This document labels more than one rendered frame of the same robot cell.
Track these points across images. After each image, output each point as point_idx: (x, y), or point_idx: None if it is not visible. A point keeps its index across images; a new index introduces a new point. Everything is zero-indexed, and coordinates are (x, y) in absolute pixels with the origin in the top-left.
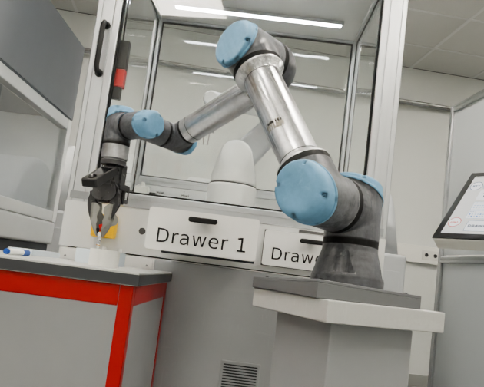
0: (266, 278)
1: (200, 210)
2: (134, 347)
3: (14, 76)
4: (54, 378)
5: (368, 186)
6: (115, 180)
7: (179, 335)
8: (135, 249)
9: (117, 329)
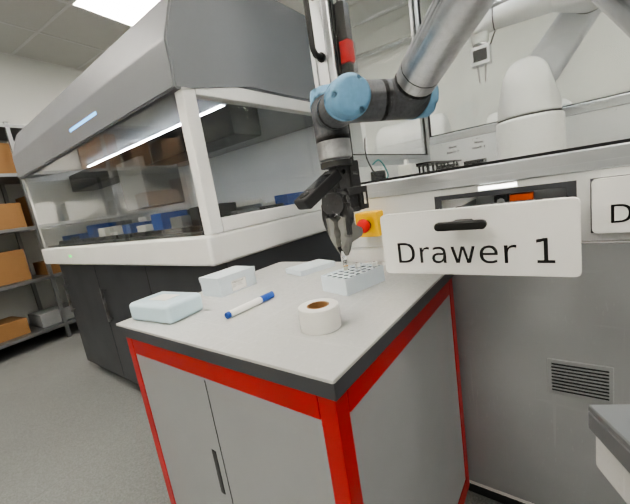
0: None
1: (477, 176)
2: (390, 427)
3: (279, 98)
4: (283, 490)
5: None
6: (344, 185)
7: (482, 328)
8: None
9: (331, 453)
